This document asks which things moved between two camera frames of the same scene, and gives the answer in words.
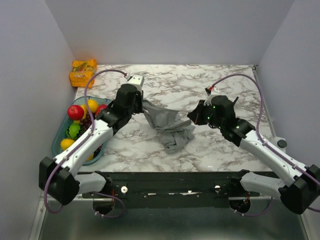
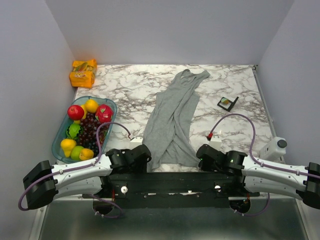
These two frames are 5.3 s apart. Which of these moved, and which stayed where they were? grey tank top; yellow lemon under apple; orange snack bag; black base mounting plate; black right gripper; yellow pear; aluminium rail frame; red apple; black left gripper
Moved: black right gripper; black left gripper; grey tank top
Stayed: yellow lemon under apple; black base mounting plate; yellow pear; red apple; aluminium rail frame; orange snack bag
